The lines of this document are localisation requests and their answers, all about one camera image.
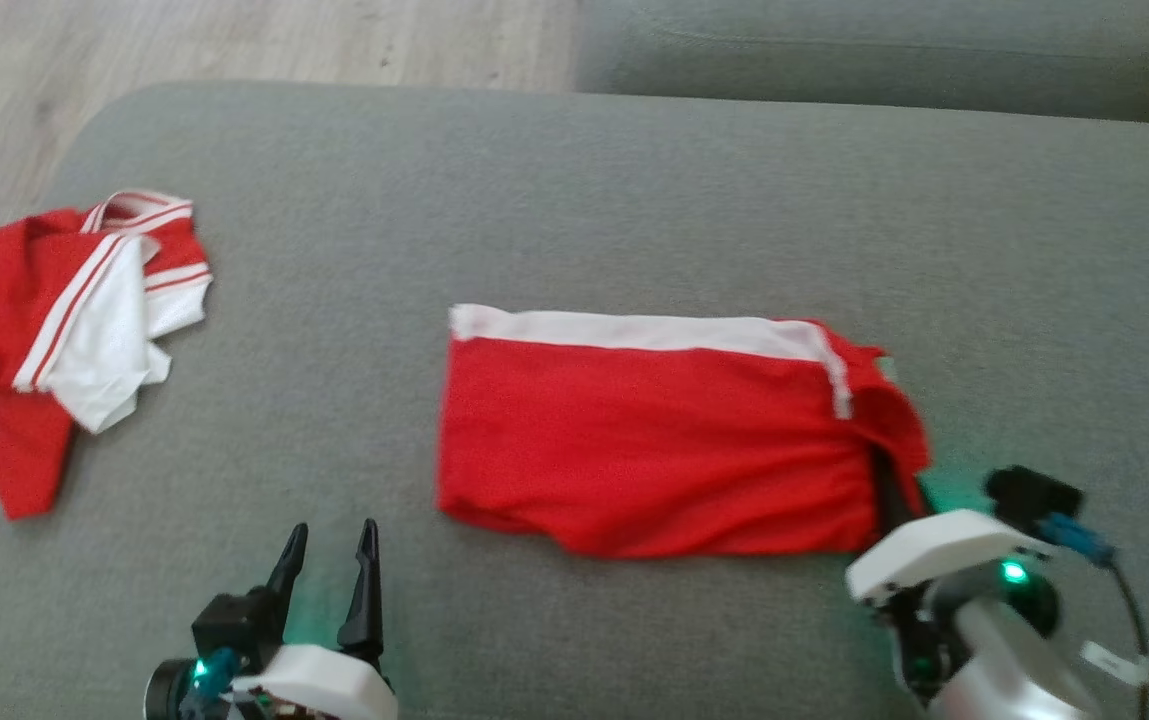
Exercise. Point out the grey sofa back cushion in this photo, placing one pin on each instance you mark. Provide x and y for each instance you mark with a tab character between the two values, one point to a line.
874	50

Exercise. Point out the red jersey white sleeves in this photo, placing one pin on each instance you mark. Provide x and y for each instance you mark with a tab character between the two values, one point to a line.
24	290

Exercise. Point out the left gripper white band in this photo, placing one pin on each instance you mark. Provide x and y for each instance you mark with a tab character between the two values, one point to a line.
319	685

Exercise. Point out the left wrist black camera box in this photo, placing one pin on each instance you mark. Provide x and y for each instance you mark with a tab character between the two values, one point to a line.
234	625

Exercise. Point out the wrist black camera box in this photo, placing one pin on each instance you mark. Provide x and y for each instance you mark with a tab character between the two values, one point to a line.
234	625
1032	495

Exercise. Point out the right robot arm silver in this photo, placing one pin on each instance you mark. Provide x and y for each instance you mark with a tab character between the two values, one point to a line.
1004	660

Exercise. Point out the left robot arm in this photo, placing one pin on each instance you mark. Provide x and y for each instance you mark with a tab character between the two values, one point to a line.
166	692

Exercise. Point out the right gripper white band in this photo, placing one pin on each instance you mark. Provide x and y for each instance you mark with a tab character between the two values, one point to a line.
944	550

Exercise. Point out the large grey sofa seat cushion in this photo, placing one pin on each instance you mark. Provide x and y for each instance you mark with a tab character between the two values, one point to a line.
574	210

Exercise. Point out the red shorts white stripe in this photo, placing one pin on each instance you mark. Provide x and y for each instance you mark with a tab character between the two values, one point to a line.
654	440

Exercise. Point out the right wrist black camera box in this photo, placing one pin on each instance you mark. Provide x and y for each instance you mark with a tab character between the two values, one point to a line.
1032	495

